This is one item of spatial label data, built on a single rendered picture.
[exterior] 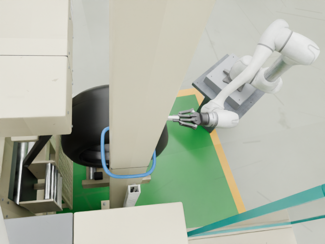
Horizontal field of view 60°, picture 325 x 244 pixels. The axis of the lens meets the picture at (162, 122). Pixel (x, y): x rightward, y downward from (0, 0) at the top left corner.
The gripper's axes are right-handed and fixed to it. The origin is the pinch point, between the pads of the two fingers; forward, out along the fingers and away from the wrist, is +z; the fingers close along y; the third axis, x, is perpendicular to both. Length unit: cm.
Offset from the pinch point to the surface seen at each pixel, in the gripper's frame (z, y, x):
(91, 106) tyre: 45.0, 1.5, -13.0
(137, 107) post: 42, 39, -81
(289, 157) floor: -171, -8, 100
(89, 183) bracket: 42, 26, 34
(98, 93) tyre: 41.7, -4.6, -14.8
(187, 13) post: 42, 39, -106
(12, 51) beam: 73, 0, -46
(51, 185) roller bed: 62, 31, 13
